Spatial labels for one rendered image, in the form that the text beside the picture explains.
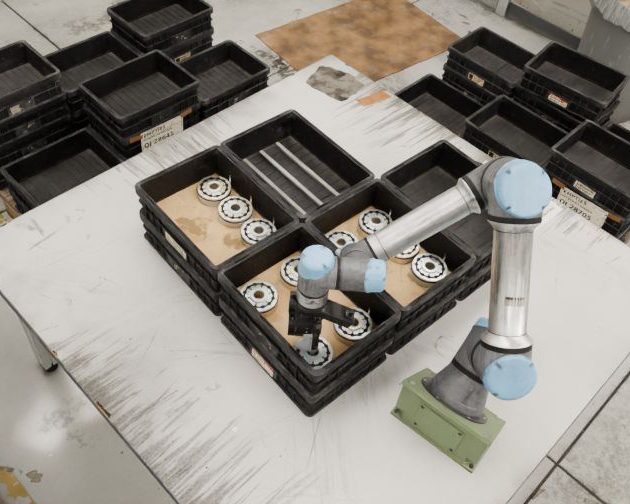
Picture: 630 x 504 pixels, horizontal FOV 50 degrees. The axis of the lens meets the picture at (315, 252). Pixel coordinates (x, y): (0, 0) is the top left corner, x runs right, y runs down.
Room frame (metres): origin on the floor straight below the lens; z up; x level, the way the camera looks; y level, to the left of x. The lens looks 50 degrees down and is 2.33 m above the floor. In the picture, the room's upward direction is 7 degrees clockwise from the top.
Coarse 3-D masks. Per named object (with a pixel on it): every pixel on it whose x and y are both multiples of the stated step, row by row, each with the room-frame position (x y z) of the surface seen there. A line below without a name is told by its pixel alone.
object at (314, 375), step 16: (304, 224) 1.26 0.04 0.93; (272, 240) 1.19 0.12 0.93; (320, 240) 1.21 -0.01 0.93; (224, 272) 1.06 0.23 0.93; (240, 304) 0.98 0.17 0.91; (256, 320) 0.94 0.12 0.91; (272, 336) 0.90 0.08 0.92; (368, 336) 0.92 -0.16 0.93; (288, 352) 0.85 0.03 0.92; (352, 352) 0.87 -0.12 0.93; (304, 368) 0.81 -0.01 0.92
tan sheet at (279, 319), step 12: (276, 264) 1.19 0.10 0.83; (264, 276) 1.14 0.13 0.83; (276, 276) 1.15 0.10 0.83; (240, 288) 1.09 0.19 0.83; (288, 300) 1.07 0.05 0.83; (336, 300) 1.09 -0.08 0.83; (348, 300) 1.10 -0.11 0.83; (276, 312) 1.03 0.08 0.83; (276, 324) 0.99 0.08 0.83; (324, 324) 1.01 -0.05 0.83; (288, 336) 0.96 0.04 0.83; (300, 336) 0.96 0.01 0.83; (324, 336) 0.97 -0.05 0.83; (336, 348) 0.94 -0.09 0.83
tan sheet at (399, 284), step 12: (336, 228) 1.36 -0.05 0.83; (348, 228) 1.36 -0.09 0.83; (420, 252) 1.30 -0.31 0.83; (396, 264) 1.25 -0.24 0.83; (408, 264) 1.25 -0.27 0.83; (396, 276) 1.20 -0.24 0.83; (408, 276) 1.21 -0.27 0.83; (384, 288) 1.15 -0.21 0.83; (396, 288) 1.16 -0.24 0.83; (408, 288) 1.16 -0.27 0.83; (420, 288) 1.17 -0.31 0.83; (408, 300) 1.12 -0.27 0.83
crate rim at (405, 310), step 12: (372, 180) 1.48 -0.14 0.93; (360, 192) 1.42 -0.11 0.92; (396, 192) 1.44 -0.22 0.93; (336, 204) 1.36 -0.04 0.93; (408, 204) 1.39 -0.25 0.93; (312, 216) 1.30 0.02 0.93; (312, 228) 1.25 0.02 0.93; (324, 240) 1.22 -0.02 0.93; (456, 240) 1.28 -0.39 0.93; (468, 252) 1.24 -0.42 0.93; (468, 264) 1.20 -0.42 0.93; (456, 276) 1.16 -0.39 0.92; (432, 288) 1.10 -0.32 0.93; (396, 300) 1.04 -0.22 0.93; (420, 300) 1.05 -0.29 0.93; (408, 312) 1.02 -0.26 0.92
